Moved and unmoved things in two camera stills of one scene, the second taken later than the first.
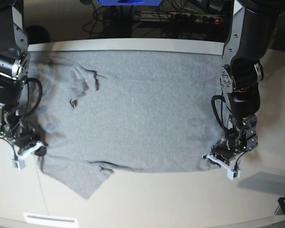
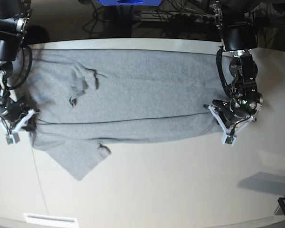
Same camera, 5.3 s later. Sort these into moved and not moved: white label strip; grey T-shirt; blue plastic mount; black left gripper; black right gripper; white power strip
Moved: grey T-shirt; black left gripper; black right gripper
Not moved: blue plastic mount; white power strip; white label strip
